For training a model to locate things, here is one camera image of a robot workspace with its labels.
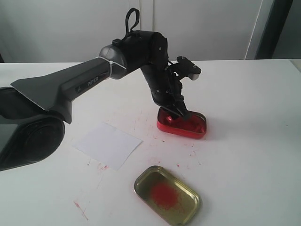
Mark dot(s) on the red stamp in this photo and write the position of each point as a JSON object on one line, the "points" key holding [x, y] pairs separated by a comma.
{"points": [[168, 119]]}

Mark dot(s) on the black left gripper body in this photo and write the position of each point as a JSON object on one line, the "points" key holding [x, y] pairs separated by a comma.
{"points": [[166, 89]]}

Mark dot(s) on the red ink paste tin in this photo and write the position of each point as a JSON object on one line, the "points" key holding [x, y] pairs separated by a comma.
{"points": [[195, 127]]}

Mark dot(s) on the gold tin lid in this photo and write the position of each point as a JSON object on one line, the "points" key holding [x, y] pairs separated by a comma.
{"points": [[169, 197]]}

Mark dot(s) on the white paper sheet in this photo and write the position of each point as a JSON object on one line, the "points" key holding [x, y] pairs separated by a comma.
{"points": [[108, 145]]}

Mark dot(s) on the white cabinet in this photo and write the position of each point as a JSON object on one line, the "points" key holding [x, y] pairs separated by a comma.
{"points": [[76, 30]]}

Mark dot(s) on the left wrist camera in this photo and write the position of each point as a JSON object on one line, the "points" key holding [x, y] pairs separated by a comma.
{"points": [[185, 68]]}

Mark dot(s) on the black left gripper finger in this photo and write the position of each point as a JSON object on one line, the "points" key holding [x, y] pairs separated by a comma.
{"points": [[181, 110], [164, 113]]}

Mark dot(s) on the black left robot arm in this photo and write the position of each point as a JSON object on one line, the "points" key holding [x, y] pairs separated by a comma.
{"points": [[34, 111]]}

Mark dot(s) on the white cable tie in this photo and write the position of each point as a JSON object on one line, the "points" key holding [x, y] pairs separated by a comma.
{"points": [[117, 71]]}

